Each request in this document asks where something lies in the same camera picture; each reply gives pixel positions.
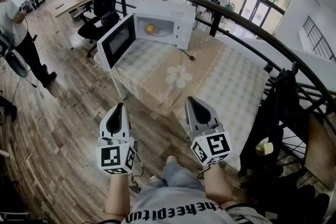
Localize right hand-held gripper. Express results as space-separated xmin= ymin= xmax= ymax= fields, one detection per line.
xmin=185 ymin=97 xmax=234 ymax=166

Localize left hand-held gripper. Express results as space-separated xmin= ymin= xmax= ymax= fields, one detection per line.
xmin=96 ymin=102 xmax=137 ymax=176

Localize white microwave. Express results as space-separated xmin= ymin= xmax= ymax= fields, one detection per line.
xmin=96 ymin=0 xmax=197 ymax=71

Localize person's left forearm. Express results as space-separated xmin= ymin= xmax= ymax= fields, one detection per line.
xmin=104 ymin=172 xmax=132 ymax=222

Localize person's right forearm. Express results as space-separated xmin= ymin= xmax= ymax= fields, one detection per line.
xmin=202 ymin=164 xmax=237 ymax=209

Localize white table leg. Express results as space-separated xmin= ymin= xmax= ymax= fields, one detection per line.
xmin=114 ymin=78 xmax=128 ymax=101

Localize beige checkered tablecloth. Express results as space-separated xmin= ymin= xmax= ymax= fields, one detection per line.
xmin=93 ymin=31 xmax=271 ymax=171

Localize person's light shoe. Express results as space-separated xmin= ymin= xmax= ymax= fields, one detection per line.
xmin=165 ymin=155 xmax=179 ymax=166

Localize person's blue jeans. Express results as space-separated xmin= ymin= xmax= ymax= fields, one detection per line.
xmin=138 ymin=161 xmax=207 ymax=197

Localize black power plug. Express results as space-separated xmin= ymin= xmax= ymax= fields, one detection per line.
xmin=179 ymin=47 xmax=196 ymax=62

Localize black hanging jacket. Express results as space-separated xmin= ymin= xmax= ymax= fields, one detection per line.
xmin=237 ymin=61 xmax=311 ymax=179

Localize person's grey printed shirt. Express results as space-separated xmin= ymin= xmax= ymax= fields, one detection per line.
xmin=97 ymin=186 xmax=274 ymax=224

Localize curved black railing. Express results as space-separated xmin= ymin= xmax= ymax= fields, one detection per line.
xmin=78 ymin=0 xmax=336 ymax=129

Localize grey floor fan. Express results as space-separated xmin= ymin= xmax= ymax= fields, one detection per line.
xmin=0 ymin=31 xmax=30 ymax=79

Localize black office chair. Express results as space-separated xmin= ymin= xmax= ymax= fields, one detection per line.
xmin=73 ymin=0 xmax=122 ymax=58

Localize light wooden desk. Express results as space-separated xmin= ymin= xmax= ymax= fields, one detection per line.
xmin=46 ymin=0 xmax=95 ymax=50

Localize thin black cable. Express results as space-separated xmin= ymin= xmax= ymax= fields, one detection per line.
xmin=129 ymin=153 xmax=144 ymax=194

